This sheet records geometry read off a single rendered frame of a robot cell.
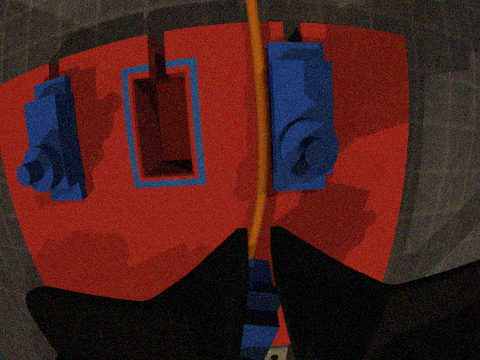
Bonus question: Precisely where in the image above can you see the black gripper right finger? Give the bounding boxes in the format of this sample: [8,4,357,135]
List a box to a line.
[269,225,480,360]

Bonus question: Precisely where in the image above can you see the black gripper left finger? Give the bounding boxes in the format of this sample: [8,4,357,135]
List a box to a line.
[25,228,249,360]

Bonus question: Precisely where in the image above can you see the red flat deck plate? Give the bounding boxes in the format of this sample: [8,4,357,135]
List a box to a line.
[0,21,409,301]

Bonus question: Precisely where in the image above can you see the blue micro servo with orange cable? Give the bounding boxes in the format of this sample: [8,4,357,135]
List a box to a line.
[239,0,280,360]

